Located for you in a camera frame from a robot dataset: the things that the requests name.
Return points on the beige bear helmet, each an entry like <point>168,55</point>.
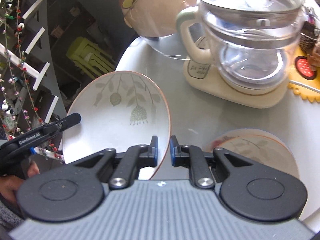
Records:
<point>153,18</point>

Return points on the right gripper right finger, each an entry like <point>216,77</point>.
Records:
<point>195,160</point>

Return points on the glass kettle on cream base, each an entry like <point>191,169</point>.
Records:
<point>241,50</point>

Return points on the brown dog figurine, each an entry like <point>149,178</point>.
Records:
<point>309,43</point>

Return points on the person's left hand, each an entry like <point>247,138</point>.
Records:
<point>10,184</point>

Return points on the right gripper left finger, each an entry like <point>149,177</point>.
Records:
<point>127,164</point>

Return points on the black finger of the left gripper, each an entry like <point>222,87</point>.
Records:
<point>62,124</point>

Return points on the green plastic stool stack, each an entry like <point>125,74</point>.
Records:
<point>90,58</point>

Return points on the yellow sunflower coaster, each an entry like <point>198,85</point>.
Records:
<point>304,82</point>

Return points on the floral plate with orange rim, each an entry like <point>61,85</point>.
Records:
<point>258,145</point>

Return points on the floral bowl with orange rim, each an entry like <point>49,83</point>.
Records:
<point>118,110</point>

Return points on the round grey lazy susan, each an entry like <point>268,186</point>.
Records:
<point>198,118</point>

